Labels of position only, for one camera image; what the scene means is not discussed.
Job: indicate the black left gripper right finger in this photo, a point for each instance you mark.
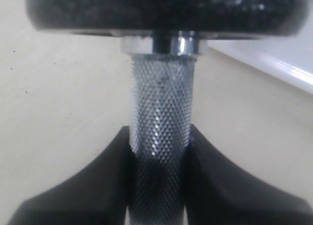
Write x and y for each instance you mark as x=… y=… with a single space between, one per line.
x=218 y=192

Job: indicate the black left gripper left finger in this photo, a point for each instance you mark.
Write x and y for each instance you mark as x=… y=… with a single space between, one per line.
x=96 y=195

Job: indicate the chrome threaded dumbbell bar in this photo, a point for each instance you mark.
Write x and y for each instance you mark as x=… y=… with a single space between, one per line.
x=162 y=92

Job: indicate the white rectangular plastic tray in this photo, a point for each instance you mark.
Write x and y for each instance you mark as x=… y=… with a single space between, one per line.
x=287 y=59

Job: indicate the black far weight plate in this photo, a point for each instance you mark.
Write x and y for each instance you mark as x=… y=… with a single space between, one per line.
x=205 y=19

